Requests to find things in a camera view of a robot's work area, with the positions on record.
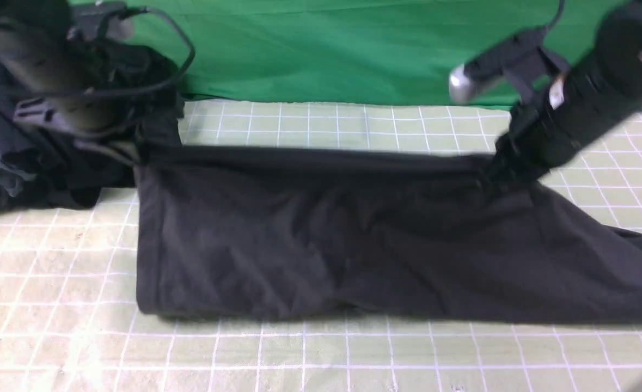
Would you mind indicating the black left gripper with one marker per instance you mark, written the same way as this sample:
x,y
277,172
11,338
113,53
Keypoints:
x,y
102,129

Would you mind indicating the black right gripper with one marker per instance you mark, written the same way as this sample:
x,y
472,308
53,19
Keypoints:
x,y
531,147

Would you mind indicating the dark gray long-sleeve top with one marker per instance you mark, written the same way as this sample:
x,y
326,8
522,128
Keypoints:
x,y
282,234

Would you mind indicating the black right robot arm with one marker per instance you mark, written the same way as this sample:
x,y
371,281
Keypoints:
x,y
563,108

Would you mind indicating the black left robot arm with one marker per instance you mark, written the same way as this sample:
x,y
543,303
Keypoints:
x,y
65,81

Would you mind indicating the black clothes pile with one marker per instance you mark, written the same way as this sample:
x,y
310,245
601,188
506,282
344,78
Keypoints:
x,y
43,170

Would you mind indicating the green backdrop cloth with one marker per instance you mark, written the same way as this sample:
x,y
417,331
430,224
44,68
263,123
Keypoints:
x,y
398,53

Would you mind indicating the green grid cutting mat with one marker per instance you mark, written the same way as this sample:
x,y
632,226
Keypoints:
x,y
68,320

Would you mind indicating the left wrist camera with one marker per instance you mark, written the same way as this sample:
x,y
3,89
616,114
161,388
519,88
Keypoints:
x,y
103,18

